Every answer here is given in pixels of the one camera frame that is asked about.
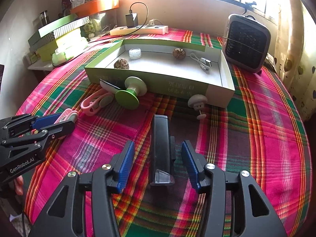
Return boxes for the black metal cup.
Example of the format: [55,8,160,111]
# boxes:
[38,10,50,26]

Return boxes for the pink green plaid tablecloth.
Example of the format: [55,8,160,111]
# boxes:
[16,27,313,237]

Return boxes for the green white spool holder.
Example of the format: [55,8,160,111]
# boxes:
[115,76,148,110]

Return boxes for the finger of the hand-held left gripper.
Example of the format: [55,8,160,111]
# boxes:
[1,121,76,153]
[1,113,64,139]

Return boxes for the orange box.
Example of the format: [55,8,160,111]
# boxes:
[70,0,119,18]

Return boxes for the white round jar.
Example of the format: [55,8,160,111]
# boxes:
[129,48,142,60]

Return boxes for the heart print curtain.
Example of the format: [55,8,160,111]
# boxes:
[272,0,314,121]

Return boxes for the green tissue pack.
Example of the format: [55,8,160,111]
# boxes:
[52,41,88,65]

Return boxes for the white side shelf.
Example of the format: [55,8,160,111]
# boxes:
[27,59,57,72]

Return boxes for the small brown walnut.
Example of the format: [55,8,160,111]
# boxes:
[172,48,186,60]

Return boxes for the black charger cable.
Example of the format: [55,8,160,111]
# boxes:
[128,2,149,30]

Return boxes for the black window latch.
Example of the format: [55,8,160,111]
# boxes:
[243,1,257,14]

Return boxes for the large brown walnut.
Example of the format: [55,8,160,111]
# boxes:
[114,58,130,70]

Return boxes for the pink plastic clip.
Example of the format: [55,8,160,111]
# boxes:
[53,110,79,125]
[81,89,114,116]

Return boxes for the white suction knob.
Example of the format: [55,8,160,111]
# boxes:
[187,94,209,120]

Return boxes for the yellow-green box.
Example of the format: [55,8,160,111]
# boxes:
[36,28,83,62]

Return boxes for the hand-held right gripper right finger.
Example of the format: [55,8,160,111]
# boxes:
[181,140,288,237]

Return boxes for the striped gift box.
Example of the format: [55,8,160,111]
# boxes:
[53,16,90,40]

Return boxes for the green cardboard box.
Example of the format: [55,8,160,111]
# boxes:
[84,39,235,108]

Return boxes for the white power strip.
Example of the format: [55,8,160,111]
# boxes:
[109,25,169,36]

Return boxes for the black bike light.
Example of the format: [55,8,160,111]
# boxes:
[148,115,177,186]

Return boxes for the black charger adapter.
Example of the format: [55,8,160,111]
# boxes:
[125,13,138,27]

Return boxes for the person's left hand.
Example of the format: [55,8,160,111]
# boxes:
[13,175,24,195]

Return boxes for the white black oval device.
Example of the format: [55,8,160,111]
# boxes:
[99,78,121,93]

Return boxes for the white usb cable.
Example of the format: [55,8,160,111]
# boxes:
[190,52,213,74]

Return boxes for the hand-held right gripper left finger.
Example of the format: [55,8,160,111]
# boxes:
[28,140,136,237]

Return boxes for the grey space heater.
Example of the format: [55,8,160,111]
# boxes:
[221,13,271,74]

